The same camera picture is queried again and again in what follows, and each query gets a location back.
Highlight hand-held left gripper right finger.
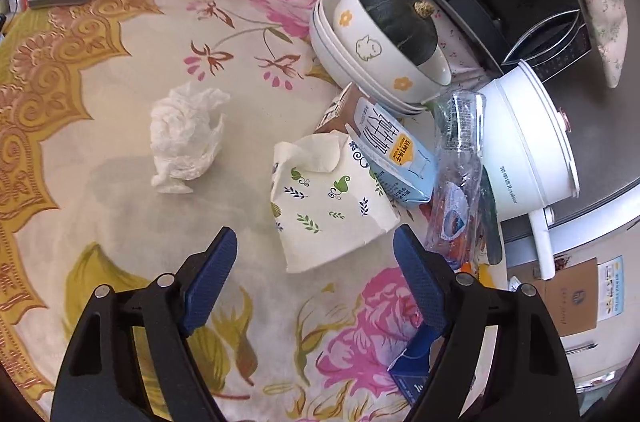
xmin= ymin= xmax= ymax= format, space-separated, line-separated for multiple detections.
xmin=392 ymin=225 xmax=583 ymax=422

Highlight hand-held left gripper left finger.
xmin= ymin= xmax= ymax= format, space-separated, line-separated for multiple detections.
xmin=50 ymin=226 xmax=238 ymax=422

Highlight white floral tissue pack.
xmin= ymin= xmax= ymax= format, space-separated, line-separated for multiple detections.
xmin=270 ymin=133 xmax=401 ymax=274

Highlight light blue milk carton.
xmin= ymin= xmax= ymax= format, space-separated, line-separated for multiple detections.
xmin=345 ymin=97 xmax=438 ymax=208

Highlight crushed clear plastic bottle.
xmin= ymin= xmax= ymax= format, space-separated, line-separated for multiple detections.
xmin=425 ymin=91 xmax=488 ymax=264

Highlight white tissue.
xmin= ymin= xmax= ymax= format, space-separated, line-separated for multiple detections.
xmin=150 ymin=82 xmax=232 ymax=194

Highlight floral tablecloth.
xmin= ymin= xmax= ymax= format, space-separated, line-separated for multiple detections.
xmin=0 ymin=0 xmax=506 ymax=422

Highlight dark blue paper packet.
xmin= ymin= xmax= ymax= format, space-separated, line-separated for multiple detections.
xmin=387 ymin=324 xmax=441 ymax=408

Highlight cardboard box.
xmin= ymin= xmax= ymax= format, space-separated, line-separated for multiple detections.
xmin=532 ymin=258 xmax=599 ymax=338

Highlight white electric pot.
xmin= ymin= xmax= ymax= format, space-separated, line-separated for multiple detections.
xmin=475 ymin=58 xmax=581 ymax=280

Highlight brown drink carton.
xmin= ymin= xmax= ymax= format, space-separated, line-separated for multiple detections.
xmin=314 ymin=82 xmax=372 ymax=135

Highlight white cabinet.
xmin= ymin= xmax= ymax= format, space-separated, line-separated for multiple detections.
xmin=507 ymin=252 xmax=633 ymax=398

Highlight white flower print bowl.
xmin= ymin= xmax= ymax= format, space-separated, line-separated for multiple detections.
xmin=332 ymin=0 xmax=453 ymax=106

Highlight white bowl blue rim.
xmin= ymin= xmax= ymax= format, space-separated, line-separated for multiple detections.
xmin=316 ymin=0 xmax=432 ymax=110
xmin=309 ymin=0 xmax=426 ymax=118

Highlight dark green pumpkin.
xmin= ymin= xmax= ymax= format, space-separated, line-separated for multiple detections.
xmin=354 ymin=0 xmax=440 ymax=66

